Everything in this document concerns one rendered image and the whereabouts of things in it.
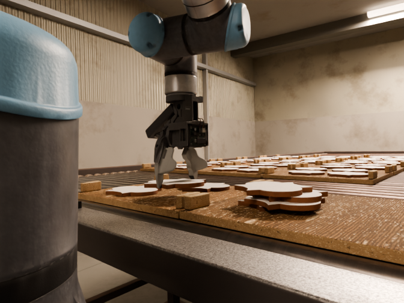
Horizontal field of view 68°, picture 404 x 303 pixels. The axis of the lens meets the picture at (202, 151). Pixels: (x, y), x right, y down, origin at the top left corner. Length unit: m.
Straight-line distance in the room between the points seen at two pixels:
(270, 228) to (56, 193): 0.35
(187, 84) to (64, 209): 0.53
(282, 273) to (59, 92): 0.29
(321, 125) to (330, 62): 1.22
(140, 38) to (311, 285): 0.47
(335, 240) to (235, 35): 0.35
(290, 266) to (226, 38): 0.37
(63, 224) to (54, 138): 0.05
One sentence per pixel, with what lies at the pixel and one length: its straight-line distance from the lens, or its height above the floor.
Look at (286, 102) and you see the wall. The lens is 6.72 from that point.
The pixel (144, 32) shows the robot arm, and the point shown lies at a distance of 0.59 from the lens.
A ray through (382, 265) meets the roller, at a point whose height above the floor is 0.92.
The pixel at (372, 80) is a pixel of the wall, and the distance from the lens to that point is 6.39.
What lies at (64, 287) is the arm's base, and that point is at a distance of 0.19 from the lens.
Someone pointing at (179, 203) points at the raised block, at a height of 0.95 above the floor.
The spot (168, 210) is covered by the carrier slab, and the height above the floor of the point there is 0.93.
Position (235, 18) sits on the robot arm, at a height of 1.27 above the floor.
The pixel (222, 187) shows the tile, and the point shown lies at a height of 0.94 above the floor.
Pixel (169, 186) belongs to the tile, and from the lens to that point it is 0.65.
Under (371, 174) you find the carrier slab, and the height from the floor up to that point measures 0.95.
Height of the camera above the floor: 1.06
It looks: 1 degrees down
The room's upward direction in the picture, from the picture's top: 1 degrees counter-clockwise
